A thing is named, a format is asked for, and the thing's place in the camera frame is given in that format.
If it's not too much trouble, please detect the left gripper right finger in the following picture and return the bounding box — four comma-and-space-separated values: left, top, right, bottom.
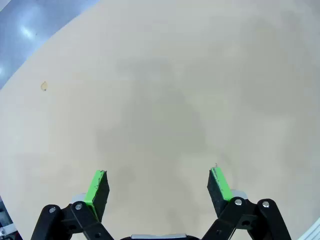
199, 163, 292, 240

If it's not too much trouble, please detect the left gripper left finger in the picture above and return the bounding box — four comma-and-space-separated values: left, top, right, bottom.
31, 169, 113, 240

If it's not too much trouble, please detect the white aluminium table frame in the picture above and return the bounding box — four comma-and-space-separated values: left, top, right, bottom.
298, 221, 320, 240

